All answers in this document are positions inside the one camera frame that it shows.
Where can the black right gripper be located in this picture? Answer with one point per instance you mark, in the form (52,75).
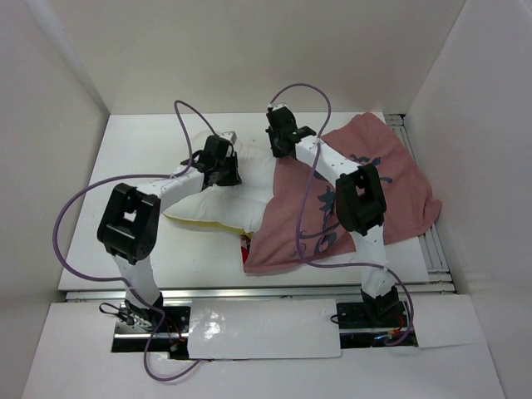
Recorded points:
(276,152)

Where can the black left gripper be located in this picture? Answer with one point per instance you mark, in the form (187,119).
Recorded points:
(234,179)

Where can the white pillow with yellow edge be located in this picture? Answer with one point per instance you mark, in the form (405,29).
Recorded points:
(241,207)

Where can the red and pink patterned pillowcase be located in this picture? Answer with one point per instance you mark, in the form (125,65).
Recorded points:
(300,221)

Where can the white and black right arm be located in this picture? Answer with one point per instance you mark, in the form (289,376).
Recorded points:
(359,203)

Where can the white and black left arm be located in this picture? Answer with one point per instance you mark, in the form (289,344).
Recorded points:
(129,226)

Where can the white glossy cover plate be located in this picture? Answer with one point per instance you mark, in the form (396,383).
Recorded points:
(263,329)

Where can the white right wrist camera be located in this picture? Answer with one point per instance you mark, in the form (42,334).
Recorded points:
(277,104)

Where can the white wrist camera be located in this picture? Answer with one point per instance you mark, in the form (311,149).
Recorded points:
(277,104)
(230,136)

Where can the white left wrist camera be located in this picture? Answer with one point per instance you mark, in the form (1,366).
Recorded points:
(230,136)

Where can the aluminium table edge rail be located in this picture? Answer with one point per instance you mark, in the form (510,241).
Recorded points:
(280,292)

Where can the aluminium side rail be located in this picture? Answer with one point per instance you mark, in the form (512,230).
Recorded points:
(440,278)

